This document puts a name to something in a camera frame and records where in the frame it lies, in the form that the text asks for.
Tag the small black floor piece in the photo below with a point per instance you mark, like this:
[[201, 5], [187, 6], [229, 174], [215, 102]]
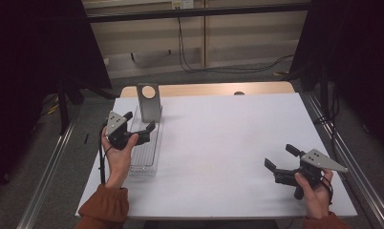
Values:
[[86, 138]]

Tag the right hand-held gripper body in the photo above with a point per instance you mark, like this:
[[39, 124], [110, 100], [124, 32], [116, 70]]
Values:
[[311, 173]]

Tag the aluminium rail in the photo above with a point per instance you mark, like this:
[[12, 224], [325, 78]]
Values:
[[43, 178], [365, 184]]

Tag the black curtain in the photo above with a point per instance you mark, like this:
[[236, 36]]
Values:
[[37, 63], [355, 63]]

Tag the white sheet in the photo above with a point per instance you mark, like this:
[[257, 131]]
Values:
[[212, 159]]

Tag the dark round grommet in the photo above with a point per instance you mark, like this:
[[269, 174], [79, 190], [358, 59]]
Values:
[[238, 93]]

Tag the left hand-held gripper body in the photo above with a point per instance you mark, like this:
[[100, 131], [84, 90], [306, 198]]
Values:
[[117, 127]]

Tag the clear plastic packaging tray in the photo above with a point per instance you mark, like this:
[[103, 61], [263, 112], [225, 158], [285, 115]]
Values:
[[147, 159]]

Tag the black horizontal bar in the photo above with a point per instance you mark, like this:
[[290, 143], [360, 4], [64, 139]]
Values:
[[196, 12]]

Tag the wall power outlet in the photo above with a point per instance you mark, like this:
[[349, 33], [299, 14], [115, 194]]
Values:
[[182, 4]]

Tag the card with round hole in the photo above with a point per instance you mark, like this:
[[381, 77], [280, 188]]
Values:
[[150, 109]]

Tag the person's right hand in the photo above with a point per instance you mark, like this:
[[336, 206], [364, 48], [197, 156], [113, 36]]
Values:
[[317, 200]]

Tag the person's left hand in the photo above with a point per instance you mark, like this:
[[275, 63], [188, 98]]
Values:
[[118, 165]]

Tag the black stand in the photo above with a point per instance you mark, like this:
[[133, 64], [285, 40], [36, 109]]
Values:
[[63, 108]]

